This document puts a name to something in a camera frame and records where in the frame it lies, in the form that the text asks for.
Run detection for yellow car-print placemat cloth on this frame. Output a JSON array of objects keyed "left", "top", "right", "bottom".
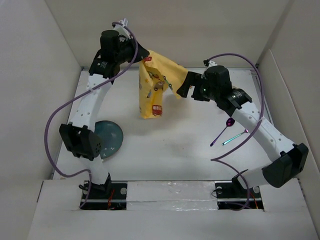
[{"left": 139, "top": 50, "right": 188, "bottom": 119}]

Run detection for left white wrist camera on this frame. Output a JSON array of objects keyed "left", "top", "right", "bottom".
[{"left": 112, "top": 18, "right": 132, "bottom": 40}]

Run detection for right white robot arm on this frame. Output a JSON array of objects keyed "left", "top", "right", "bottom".
[{"left": 176, "top": 65, "right": 309, "bottom": 197}]

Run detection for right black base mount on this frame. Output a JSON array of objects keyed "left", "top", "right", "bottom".
[{"left": 211, "top": 181, "right": 264, "bottom": 211}]

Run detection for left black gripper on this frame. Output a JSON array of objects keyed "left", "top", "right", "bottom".
[{"left": 115, "top": 35, "right": 150, "bottom": 65}]

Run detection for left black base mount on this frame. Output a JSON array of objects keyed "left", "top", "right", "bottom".
[{"left": 79, "top": 181, "right": 128, "bottom": 211}]

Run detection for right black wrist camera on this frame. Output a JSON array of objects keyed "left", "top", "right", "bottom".
[{"left": 203, "top": 59, "right": 217, "bottom": 69}]

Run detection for dark blue ceramic plate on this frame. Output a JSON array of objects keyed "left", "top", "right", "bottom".
[{"left": 94, "top": 120, "right": 124, "bottom": 160}]

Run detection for iridescent metallic fork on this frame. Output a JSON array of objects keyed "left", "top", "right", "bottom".
[{"left": 221, "top": 129, "right": 248, "bottom": 146}]

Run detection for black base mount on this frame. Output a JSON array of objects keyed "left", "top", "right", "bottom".
[
  {"left": 211, "top": 181, "right": 264, "bottom": 211},
  {"left": 79, "top": 181, "right": 128, "bottom": 211}
]

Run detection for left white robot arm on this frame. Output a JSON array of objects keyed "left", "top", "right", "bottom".
[{"left": 59, "top": 28, "right": 149, "bottom": 199}]

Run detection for purple metallic spoon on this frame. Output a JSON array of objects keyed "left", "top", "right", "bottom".
[{"left": 209, "top": 117, "right": 235, "bottom": 147}]

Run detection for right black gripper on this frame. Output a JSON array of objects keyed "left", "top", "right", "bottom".
[{"left": 176, "top": 71, "right": 219, "bottom": 102}]

